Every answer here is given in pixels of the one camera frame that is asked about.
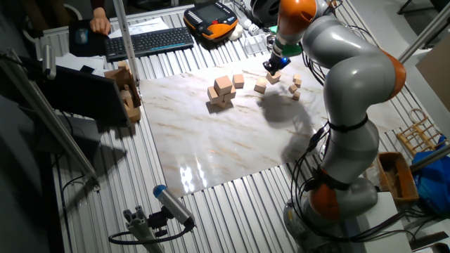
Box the aluminium frame profile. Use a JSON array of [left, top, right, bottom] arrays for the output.
[[0, 48, 101, 193], [112, 0, 140, 84], [409, 143, 450, 174], [397, 3, 450, 65]]

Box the person's right hand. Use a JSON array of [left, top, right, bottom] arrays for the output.
[[89, 7, 112, 36]]

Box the white pedestal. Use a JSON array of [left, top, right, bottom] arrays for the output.
[[346, 191, 413, 253]]

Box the white paper sheet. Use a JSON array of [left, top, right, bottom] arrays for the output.
[[108, 17, 170, 39]]

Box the black filament spool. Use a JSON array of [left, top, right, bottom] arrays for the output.
[[250, 0, 282, 25]]

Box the black camera clamp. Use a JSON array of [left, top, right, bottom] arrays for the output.
[[147, 207, 170, 238]]

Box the orange black teach pendant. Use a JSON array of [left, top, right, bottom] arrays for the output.
[[183, 1, 239, 41]]

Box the grey computer mouse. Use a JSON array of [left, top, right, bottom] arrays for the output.
[[75, 27, 89, 46]]

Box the white egg-shaped object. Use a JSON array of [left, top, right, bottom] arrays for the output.
[[228, 23, 244, 41]]

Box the white paper stack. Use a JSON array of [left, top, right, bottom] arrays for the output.
[[54, 52, 106, 77]]

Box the black monitor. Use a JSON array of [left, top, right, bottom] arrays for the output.
[[34, 64, 129, 127]]

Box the grey frame-mounted device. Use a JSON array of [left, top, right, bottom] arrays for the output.
[[41, 44, 57, 81]]

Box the marble pattern mat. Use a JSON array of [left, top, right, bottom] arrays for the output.
[[139, 52, 407, 198]]

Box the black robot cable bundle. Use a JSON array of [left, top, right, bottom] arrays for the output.
[[288, 121, 418, 245]]

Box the white plug adapter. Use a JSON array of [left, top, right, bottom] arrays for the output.
[[238, 17, 261, 36]]

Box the cardboard box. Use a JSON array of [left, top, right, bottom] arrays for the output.
[[104, 60, 142, 124]]

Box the wooden slat rack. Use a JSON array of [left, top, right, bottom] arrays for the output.
[[396, 108, 448, 157]]

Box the grey camera with blue end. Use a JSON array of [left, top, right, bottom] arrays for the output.
[[153, 184, 196, 229]]

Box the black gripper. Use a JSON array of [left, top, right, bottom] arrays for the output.
[[262, 52, 292, 76]]

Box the black keyboard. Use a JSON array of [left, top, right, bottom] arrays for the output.
[[104, 26, 195, 63]]

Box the black camera cable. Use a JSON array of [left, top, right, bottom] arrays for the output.
[[108, 219, 195, 246]]

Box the black mouse pad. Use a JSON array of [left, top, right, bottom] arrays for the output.
[[68, 16, 112, 58]]

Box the short aluminium profile stand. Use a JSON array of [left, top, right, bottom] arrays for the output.
[[122, 205, 165, 253]]

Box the blue bag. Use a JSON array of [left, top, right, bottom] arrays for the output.
[[411, 135, 450, 216]]

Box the brown cardboard board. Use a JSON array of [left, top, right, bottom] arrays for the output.
[[416, 34, 450, 113]]

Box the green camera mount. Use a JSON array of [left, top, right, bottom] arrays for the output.
[[273, 37, 303, 58]]

